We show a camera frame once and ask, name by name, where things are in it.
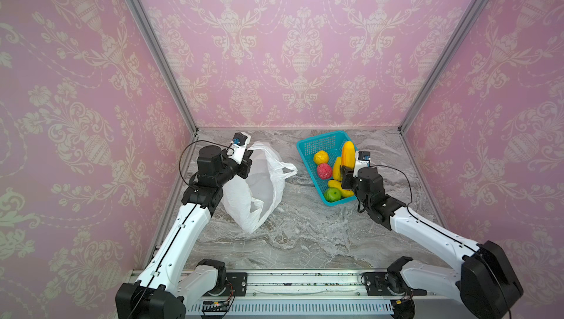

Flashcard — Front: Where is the yellow banana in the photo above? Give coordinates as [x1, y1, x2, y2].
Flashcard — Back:
[328, 179, 354, 198]
[333, 156, 342, 182]

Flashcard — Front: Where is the green round fruit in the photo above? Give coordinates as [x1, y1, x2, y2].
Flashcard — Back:
[324, 188, 342, 204]

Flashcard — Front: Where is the pink red round fruit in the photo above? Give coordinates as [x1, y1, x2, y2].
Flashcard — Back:
[317, 164, 333, 180]

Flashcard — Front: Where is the yellow mango fruit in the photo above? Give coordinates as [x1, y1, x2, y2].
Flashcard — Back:
[342, 141, 356, 169]

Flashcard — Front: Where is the white plastic bag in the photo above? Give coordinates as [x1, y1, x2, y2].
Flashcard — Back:
[221, 142, 298, 234]

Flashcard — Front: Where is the yellow lemon fruit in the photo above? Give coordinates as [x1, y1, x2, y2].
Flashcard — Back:
[313, 150, 330, 166]

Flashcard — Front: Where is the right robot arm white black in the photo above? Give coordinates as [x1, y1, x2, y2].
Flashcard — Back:
[342, 167, 524, 318]

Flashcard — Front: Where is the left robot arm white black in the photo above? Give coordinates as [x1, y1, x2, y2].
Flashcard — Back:
[115, 133, 253, 318]

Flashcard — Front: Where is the teal plastic basket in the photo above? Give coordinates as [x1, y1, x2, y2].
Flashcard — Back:
[296, 131, 355, 207]

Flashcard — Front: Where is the small black electronics board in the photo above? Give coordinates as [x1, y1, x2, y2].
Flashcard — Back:
[201, 301, 233, 318]

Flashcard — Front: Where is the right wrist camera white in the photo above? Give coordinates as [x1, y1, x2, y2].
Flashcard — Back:
[353, 151, 371, 178]

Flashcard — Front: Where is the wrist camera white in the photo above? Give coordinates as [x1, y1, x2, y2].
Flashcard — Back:
[226, 132, 251, 165]
[353, 151, 371, 178]

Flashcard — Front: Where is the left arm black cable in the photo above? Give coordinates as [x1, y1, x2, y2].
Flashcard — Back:
[125, 140, 236, 319]

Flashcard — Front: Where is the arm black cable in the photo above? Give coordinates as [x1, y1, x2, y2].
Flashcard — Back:
[371, 164, 514, 319]
[125, 140, 236, 319]

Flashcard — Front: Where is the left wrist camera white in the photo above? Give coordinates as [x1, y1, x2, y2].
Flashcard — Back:
[226, 132, 251, 165]

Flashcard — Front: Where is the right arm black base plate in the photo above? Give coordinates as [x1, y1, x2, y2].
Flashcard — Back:
[361, 272, 427, 298]

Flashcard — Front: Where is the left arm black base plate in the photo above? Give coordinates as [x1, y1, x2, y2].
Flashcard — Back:
[220, 271, 248, 297]

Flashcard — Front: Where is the aluminium front rail frame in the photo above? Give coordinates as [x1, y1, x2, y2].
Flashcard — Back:
[112, 268, 503, 319]

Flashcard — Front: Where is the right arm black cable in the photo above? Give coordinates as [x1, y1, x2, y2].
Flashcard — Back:
[371, 164, 514, 319]

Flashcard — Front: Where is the left aluminium corner post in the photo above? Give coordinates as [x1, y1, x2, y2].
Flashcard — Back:
[126, 0, 198, 135]

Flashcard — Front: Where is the aluminium corner post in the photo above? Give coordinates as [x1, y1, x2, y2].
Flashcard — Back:
[126, 0, 198, 135]
[398, 0, 489, 136]

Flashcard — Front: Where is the right aluminium corner post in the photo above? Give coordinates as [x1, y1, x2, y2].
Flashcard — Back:
[398, 0, 489, 136]

